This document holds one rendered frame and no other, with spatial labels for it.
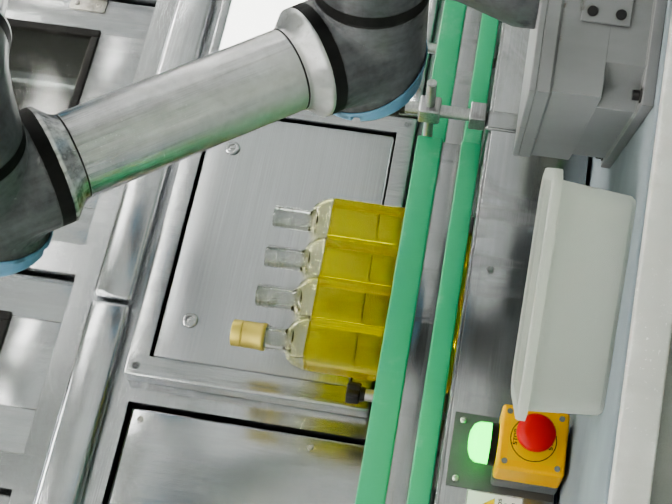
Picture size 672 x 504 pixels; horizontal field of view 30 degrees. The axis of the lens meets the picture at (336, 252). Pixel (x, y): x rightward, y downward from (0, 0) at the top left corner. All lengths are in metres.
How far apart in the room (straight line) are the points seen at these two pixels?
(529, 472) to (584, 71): 0.43
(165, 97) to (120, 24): 0.89
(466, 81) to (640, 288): 0.74
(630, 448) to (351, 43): 0.48
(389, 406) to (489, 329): 0.14
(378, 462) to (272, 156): 0.63
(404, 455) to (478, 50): 0.62
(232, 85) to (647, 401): 0.49
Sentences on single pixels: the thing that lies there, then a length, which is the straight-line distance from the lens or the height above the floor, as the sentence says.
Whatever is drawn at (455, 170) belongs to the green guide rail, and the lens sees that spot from 1.55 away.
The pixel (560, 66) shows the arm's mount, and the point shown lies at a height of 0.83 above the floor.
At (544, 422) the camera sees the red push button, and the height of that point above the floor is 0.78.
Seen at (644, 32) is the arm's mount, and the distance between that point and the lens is 1.11.
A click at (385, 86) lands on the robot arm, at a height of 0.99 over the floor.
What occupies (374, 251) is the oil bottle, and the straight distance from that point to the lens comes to 1.61.
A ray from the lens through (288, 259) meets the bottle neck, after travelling 1.63.
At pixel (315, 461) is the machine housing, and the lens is 1.71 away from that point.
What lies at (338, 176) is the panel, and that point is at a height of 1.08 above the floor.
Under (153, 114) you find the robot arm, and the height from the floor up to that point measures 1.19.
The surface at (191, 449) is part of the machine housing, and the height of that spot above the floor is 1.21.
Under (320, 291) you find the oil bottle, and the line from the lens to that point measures 1.59.
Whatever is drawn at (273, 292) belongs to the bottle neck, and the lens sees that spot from 1.61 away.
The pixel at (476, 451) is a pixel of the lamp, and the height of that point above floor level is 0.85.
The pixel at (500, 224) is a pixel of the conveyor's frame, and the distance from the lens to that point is 1.49.
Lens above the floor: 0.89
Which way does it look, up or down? 6 degrees up
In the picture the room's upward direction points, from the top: 82 degrees counter-clockwise
